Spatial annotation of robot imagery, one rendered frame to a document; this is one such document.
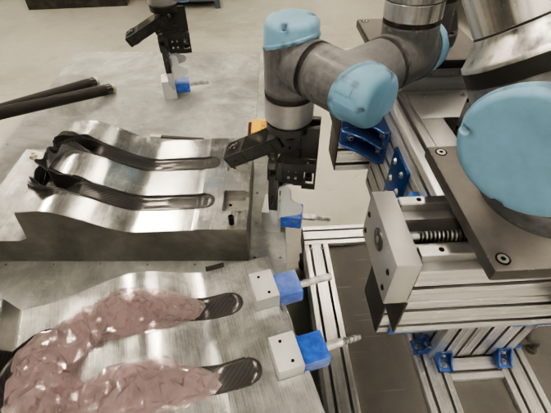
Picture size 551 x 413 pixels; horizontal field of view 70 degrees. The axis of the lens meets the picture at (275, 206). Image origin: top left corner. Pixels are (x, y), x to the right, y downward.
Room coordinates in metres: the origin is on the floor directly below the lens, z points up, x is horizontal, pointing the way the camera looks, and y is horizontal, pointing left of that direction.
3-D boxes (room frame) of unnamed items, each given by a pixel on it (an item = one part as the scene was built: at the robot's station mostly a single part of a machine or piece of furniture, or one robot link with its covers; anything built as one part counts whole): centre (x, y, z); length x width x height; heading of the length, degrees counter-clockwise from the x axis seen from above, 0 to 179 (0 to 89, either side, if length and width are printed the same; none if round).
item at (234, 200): (0.50, 0.07, 0.87); 0.05 x 0.05 x 0.04; 0
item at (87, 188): (0.55, 0.28, 0.92); 0.35 x 0.16 x 0.09; 90
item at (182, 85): (1.04, 0.26, 0.83); 0.13 x 0.05 x 0.05; 104
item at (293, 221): (0.52, -0.04, 0.83); 0.13 x 0.05 x 0.05; 82
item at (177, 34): (1.04, 0.27, 0.99); 0.09 x 0.08 x 0.12; 104
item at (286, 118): (0.53, -0.02, 1.07); 0.08 x 0.08 x 0.05
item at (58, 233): (0.56, 0.30, 0.87); 0.50 x 0.26 x 0.14; 90
